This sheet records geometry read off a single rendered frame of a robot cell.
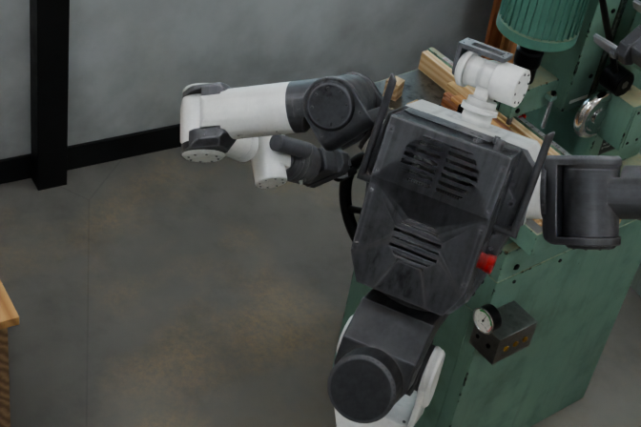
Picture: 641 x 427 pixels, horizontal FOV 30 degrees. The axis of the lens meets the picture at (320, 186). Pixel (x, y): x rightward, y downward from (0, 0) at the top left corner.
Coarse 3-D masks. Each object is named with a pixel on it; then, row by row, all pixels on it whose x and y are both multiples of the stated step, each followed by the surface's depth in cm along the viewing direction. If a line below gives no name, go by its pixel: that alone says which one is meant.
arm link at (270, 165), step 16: (272, 144) 234; (288, 144) 234; (304, 144) 238; (256, 160) 236; (272, 160) 235; (288, 160) 239; (304, 160) 242; (256, 176) 236; (272, 176) 234; (288, 176) 242
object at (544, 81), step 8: (536, 72) 267; (544, 72) 267; (536, 80) 264; (544, 80) 265; (552, 80) 265; (528, 88) 261; (536, 88) 263; (544, 88) 265; (552, 88) 267; (528, 96) 263; (536, 96) 265; (544, 96) 267; (504, 104) 263; (520, 104) 262; (528, 104) 265; (536, 104) 267; (544, 104) 269; (504, 112) 264; (512, 112) 263; (520, 112) 265
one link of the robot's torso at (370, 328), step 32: (352, 320) 196; (384, 320) 196; (416, 320) 196; (352, 352) 192; (384, 352) 192; (416, 352) 192; (352, 384) 189; (384, 384) 188; (352, 416) 190; (384, 416) 189
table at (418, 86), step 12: (408, 72) 291; (420, 72) 292; (384, 84) 285; (408, 84) 287; (420, 84) 288; (432, 84) 288; (408, 96) 283; (420, 96) 284; (432, 96) 284; (396, 108) 278; (528, 228) 251; (540, 228) 251; (516, 240) 255; (528, 240) 252; (540, 240) 251; (528, 252) 253
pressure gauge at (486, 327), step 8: (488, 304) 262; (480, 312) 262; (488, 312) 260; (496, 312) 261; (480, 320) 263; (488, 320) 260; (496, 320) 260; (480, 328) 264; (488, 328) 261; (496, 328) 261
